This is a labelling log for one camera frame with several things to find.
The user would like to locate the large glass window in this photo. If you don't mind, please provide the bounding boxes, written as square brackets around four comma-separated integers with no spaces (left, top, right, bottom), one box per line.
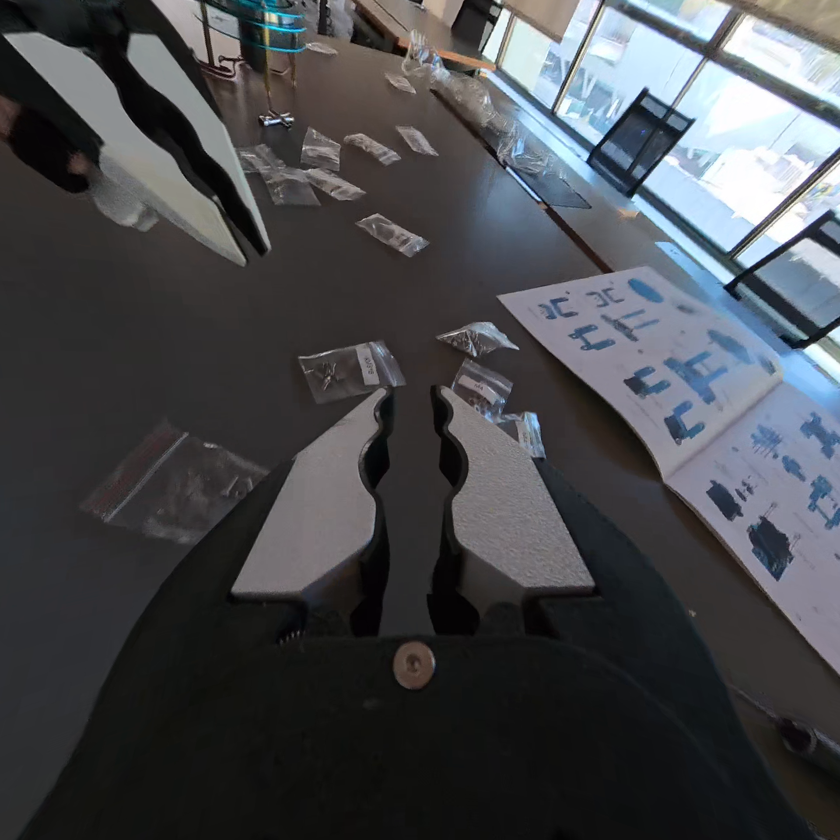
[486,0,840,368]

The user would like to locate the teal ringed glass stand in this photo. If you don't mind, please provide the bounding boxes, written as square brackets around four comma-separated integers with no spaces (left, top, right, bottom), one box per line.
[192,0,309,91]

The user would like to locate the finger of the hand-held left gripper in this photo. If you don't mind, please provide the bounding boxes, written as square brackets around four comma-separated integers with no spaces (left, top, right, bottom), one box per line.
[123,31,272,258]
[3,31,256,267]

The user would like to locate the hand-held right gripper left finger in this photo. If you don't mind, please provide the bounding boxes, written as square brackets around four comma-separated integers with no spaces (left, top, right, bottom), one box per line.
[231,387,396,636]

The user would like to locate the illustrated instruction booklet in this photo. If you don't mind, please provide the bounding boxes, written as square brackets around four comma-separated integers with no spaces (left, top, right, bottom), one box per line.
[497,265,840,677]

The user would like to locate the black screwdriver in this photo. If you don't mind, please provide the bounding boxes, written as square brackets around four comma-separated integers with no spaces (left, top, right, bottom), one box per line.
[776,714,840,762]

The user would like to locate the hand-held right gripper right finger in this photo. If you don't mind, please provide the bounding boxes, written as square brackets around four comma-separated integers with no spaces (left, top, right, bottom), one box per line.
[430,385,597,636]

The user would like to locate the crumpled clear plastic wrap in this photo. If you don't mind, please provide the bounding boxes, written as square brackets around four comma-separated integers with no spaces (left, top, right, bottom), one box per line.
[403,29,501,130]
[495,123,560,179]

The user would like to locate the black mesh chair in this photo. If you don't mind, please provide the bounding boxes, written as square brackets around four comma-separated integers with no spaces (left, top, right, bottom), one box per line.
[723,209,840,350]
[585,88,697,199]

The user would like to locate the dark grey desk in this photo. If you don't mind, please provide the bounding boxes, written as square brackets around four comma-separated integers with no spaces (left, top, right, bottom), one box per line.
[0,20,840,840]

